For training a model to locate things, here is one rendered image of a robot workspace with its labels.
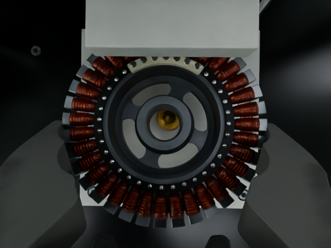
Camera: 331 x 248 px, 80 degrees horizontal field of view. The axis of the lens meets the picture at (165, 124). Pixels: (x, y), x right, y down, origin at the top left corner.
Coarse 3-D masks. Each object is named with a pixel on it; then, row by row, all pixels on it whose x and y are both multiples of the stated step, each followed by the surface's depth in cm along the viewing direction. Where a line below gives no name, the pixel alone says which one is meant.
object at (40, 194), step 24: (24, 144) 9; (48, 144) 9; (0, 168) 8; (24, 168) 8; (48, 168) 8; (0, 192) 7; (24, 192) 7; (48, 192) 7; (72, 192) 7; (0, 216) 6; (24, 216) 6; (48, 216) 6; (72, 216) 6; (0, 240) 5; (24, 240) 5; (48, 240) 6; (72, 240) 7
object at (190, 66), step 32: (96, 64) 11; (128, 64) 11; (160, 64) 11; (192, 64) 11; (224, 64) 11; (96, 96) 11; (128, 96) 13; (160, 96) 12; (224, 96) 11; (256, 96) 11; (96, 128) 11; (192, 128) 12; (224, 128) 11; (256, 128) 10; (96, 160) 10; (128, 160) 12; (192, 160) 12; (224, 160) 10; (256, 160) 11; (96, 192) 11; (128, 192) 11; (160, 192) 10; (192, 192) 10; (224, 192) 10; (160, 224) 10
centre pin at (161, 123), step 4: (160, 112) 14; (164, 112) 14; (168, 112) 14; (172, 112) 14; (156, 116) 15; (160, 116) 14; (164, 116) 14; (168, 116) 14; (172, 116) 14; (176, 116) 14; (160, 120) 14; (164, 120) 14; (168, 120) 14; (172, 120) 14; (176, 120) 14; (160, 124) 15; (164, 124) 14; (168, 124) 14; (172, 124) 14; (176, 124) 14; (164, 128) 15; (168, 128) 14; (172, 128) 15; (176, 128) 15
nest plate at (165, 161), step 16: (256, 64) 17; (256, 80) 17; (144, 96) 17; (192, 96) 17; (192, 112) 17; (128, 128) 17; (160, 128) 17; (128, 144) 17; (192, 144) 17; (160, 160) 17; (176, 160) 17; (80, 176) 17; (80, 192) 17; (240, 208) 17
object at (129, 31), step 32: (96, 0) 7; (128, 0) 7; (160, 0) 7; (192, 0) 7; (224, 0) 7; (256, 0) 7; (96, 32) 7; (128, 32) 7; (160, 32) 7; (192, 32) 7; (224, 32) 7; (256, 32) 7
